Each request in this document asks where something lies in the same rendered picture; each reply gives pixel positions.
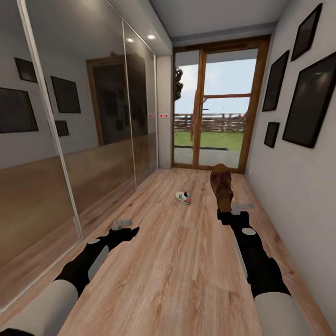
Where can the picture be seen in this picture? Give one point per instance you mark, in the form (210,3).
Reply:
(312,93)

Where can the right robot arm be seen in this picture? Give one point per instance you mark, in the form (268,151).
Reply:
(277,311)

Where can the gym shoe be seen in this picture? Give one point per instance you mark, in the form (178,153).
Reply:
(184,197)

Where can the sandal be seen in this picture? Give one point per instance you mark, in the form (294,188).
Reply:
(220,180)

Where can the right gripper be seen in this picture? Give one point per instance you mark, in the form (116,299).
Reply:
(228,219)

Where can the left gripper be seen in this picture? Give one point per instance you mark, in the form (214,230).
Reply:
(125,234)

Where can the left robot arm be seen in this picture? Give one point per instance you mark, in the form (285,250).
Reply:
(47,313)

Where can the door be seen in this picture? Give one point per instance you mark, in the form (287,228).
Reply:
(216,89)

